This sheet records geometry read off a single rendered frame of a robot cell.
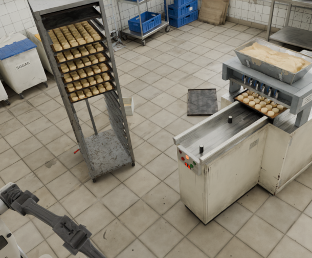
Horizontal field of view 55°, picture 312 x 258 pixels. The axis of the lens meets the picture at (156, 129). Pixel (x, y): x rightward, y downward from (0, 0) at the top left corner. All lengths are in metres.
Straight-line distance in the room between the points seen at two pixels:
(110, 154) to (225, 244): 1.50
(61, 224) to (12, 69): 3.74
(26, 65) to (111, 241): 3.03
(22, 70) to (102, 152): 2.08
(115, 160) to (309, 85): 1.98
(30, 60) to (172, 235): 3.32
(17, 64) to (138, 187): 2.68
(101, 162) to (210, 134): 1.37
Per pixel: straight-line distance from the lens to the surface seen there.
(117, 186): 3.23
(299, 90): 2.38
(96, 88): 2.75
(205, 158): 2.14
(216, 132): 2.43
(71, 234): 1.36
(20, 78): 4.97
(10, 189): 1.76
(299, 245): 2.91
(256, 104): 2.62
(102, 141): 3.54
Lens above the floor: 2.43
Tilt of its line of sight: 40 degrees down
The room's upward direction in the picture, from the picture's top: 7 degrees counter-clockwise
